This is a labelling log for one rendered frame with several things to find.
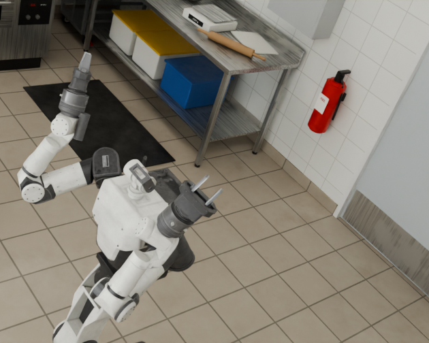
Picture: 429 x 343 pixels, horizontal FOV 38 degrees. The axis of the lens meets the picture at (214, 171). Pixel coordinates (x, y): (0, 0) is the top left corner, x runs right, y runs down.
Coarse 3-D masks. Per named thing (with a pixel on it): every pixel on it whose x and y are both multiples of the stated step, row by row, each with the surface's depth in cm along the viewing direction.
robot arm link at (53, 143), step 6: (48, 138) 218; (54, 138) 220; (60, 138) 220; (66, 138) 221; (42, 144) 216; (48, 144) 215; (54, 144) 217; (60, 144) 220; (66, 144) 221; (48, 150) 215; (54, 150) 216; (60, 150) 220
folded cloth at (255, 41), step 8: (232, 32) 482; (240, 32) 487; (248, 32) 491; (240, 40) 474; (248, 40) 478; (256, 40) 482; (264, 40) 487; (256, 48) 470; (264, 48) 474; (272, 48) 479
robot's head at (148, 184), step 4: (136, 164) 208; (132, 168) 207; (140, 168) 207; (132, 172) 206; (144, 172) 206; (136, 176) 205; (148, 176) 204; (140, 180) 204; (144, 180) 204; (148, 180) 204; (152, 180) 205; (140, 184) 206; (144, 184) 204; (148, 184) 205; (152, 184) 206; (140, 188) 206; (144, 188) 205; (148, 188) 206; (152, 188) 208; (144, 192) 208; (148, 192) 208
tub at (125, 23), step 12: (120, 12) 551; (132, 12) 559; (144, 12) 567; (120, 24) 546; (132, 24) 538; (144, 24) 545; (156, 24) 552; (168, 24) 560; (120, 36) 549; (132, 36) 535; (132, 48) 543
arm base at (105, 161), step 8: (96, 152) 226; (104, 152) 226; (112, 152) 226; (96, 160) 224; (104, 160) 225; (112, 160) 225; (96, 168) 223; (104, 168) 223; (112, 168) 224; (96, 176) 223; (104, 176) 224; (112, 176) 224; (96, 184) 230
